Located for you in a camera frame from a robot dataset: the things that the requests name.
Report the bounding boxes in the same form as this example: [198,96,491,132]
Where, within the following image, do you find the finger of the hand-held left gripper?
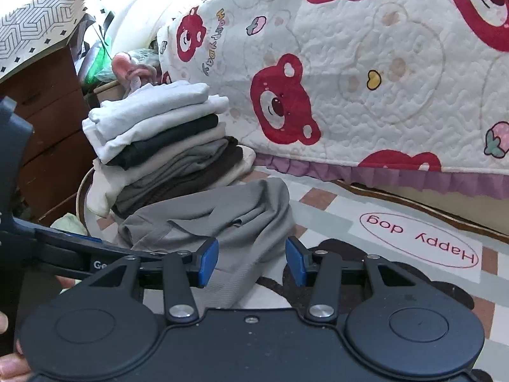
[99,243,170,261]

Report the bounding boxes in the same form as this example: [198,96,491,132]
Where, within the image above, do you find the bear print quilt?
[157,0,509,200]

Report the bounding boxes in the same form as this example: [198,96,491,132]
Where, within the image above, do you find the grey knit sweater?
[117,177,297,311]

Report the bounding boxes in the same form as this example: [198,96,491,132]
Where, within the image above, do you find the beige bed frame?
[338,179,509,236]

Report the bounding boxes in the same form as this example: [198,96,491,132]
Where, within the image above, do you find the checkered floor rug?
[77,165,509,382]

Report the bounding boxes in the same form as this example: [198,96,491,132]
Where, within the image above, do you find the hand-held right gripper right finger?
[285,236,423,324]

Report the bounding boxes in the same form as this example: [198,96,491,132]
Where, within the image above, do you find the light green cloth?
[50,213,89,236]

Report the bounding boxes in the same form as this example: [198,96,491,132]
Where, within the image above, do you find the pink cloth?
[111,53,144,97]

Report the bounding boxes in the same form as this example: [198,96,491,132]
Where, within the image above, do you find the stack of folded clothes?
[81,80,257,219]

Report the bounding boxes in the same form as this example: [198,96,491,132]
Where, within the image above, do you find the person's left hand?
[0,312,33,382]

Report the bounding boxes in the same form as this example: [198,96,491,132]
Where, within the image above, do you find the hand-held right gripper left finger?
[76,237,220,325]

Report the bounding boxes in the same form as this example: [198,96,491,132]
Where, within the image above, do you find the brown wooden dresser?
[0,46,96,227]

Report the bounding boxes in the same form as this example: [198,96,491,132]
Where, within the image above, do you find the green plastic bag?
[75,12,118,88]

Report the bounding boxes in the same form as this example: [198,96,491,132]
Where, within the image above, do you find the geometric patterned cloth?
[0,0,86,84]

